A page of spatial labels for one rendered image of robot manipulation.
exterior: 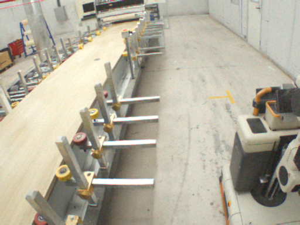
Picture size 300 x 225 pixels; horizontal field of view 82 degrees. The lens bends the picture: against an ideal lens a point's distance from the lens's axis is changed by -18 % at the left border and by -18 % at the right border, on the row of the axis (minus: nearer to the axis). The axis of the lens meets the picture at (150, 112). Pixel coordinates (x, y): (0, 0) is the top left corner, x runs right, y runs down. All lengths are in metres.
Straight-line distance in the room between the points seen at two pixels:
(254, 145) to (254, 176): 0.29
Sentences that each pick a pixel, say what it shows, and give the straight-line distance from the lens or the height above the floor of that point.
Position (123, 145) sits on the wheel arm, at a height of 0.85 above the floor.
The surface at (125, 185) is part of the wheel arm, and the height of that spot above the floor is 0.83.
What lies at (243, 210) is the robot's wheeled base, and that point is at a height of 0.28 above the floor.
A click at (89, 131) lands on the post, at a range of 1.05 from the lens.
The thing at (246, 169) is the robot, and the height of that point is 0.56.
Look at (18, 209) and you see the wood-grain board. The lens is 1.00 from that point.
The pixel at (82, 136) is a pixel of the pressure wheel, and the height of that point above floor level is 0.90.
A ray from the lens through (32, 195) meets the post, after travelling 0.66.
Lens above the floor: 1.56
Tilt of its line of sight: 33 degrees down
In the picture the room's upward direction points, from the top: 9 degrees counter-clockwise
